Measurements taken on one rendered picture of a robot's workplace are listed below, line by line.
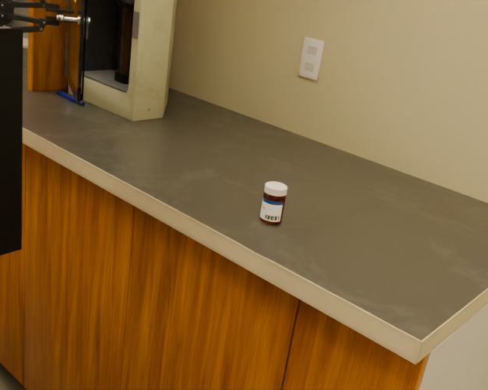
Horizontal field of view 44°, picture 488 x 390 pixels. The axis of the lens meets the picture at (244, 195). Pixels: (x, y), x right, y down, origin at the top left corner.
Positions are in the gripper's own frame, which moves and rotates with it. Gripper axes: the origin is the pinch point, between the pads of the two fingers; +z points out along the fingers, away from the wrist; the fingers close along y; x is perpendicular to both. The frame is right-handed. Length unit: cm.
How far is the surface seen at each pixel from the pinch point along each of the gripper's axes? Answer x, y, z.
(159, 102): -2.8, -21.2, 27.6
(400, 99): -38, -8, 83
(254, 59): 9, -9, 60
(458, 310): -107, -26, 51
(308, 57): -10, -4, 69
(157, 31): -4.1, -1.2, 25.1
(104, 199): -42, -34, 7
